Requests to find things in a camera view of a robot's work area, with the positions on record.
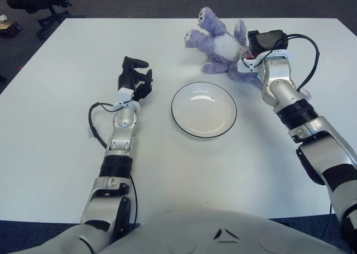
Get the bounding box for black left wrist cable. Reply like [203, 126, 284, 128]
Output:
[88, 102, 118, 150]

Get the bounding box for white plate with black rim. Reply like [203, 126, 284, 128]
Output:
[171, 82, 238, 140]

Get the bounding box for white left wrist mount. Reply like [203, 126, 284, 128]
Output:
[113, 88, 134, 111]

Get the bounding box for yellow and black box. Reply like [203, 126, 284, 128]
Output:
[0, 21, 22, 37]

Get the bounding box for silver robot torso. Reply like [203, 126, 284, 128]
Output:
[0, 209, 357, 254]

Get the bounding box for black office chair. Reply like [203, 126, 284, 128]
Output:
[5, 0, 84, 40]

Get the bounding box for white wrist mount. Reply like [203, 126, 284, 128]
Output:
[237, 49, 292, 73]
[113, 88, 134, 111]

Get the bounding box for white right wrist mount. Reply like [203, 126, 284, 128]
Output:
[237, 49, 292, 73]

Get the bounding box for purple plush bunny doll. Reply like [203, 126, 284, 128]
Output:
[184, 7, 312, 101]

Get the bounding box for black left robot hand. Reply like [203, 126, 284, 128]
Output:
[116, 56, 154, 102]

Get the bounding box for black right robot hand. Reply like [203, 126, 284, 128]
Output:
[247, 30, 290, 58]

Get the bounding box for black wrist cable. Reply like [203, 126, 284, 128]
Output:
[88, 102, 118, 150]
[260, 33, 320, 92]

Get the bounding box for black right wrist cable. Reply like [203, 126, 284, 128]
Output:
[260, 33, 320, 92]

